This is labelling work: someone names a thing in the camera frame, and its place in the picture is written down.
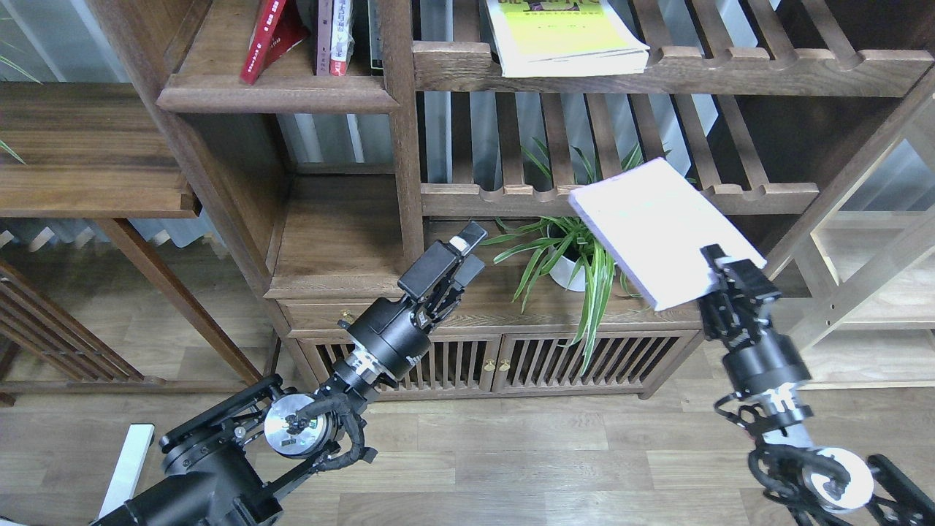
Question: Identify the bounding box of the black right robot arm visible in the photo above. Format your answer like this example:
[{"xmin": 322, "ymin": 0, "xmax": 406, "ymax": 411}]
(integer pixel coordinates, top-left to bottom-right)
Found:
[{"xmin": 698, "ymin": 244, "xmax": 934, "ymax": 525}]

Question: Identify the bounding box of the yellow green book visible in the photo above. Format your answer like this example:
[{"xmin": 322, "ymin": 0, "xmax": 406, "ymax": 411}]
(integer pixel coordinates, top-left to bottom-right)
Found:
[{"xmin": 486, "ymin": 1, "xmax": 649, "ymax": 79}]

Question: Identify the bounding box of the green spider plant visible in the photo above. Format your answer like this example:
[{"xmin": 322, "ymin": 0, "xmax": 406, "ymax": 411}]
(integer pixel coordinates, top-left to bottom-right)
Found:
[{"xmin": 475, "ymin": 137, "xmax": 695, "ymax": 373}]

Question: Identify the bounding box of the dark upright book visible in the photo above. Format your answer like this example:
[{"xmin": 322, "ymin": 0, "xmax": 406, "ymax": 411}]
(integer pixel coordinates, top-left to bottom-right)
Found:
[{"xmin": 365, "ymin": 0, "xmax": 383, "ymax": 76}]

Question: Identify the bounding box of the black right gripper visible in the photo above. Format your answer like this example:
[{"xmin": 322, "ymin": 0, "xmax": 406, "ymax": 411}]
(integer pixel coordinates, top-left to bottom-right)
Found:
[{"xmin": 698, "ymin": 244, "xmax": 812, "ymax": 399}]

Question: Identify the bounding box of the light wooden shelf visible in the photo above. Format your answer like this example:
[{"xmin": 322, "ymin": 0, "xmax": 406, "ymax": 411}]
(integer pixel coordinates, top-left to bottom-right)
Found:
[{"xmin": 775, "ymin": 94, "xmax": 934, "ymax": 389}]

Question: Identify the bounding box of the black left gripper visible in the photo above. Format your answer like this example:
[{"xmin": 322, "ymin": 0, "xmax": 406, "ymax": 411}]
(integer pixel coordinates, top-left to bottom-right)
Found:
[{"xmin": 345, "ymin": 222, "xmax": 488, "ymax": 383}]

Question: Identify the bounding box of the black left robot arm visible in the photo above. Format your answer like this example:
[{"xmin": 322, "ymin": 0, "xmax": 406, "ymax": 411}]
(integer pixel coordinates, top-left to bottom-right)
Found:
[{"xmin": 97, "ymin": 222, "xmax": 487, "ymax": 525}]

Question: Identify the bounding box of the dark wooden bookshelf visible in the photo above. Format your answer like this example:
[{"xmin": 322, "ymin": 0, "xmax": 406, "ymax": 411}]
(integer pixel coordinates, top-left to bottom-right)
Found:
[{"xmin": 89, "ymin": 1, "xmax": 933, "ymax": 386}]

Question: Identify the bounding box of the red white upright book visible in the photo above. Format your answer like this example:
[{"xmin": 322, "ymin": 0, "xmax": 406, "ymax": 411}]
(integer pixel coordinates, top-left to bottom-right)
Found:
[{"xmin": 329, "ymin": 0, "xmax": 354, "ymax": 76}]

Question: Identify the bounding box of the dark wooden side table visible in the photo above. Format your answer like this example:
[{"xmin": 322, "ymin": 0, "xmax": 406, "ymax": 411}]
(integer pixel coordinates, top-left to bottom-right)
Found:
[{"xmin": 1, "ymin": 81, "xmax": 262, "ymax": 407}]

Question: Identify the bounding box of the white plant pot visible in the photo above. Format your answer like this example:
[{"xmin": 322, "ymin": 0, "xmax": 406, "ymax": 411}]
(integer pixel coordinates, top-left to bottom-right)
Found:
[{"xmin": 545, "ymin": 218, "xmax": 615, "ymax": 295}]

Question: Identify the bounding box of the white bar on floor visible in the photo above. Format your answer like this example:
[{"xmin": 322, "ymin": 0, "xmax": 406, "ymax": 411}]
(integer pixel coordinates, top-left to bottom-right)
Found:
[{"xmin": 97, "ymin": 423, "xmax": 155, "ymax": 519}]

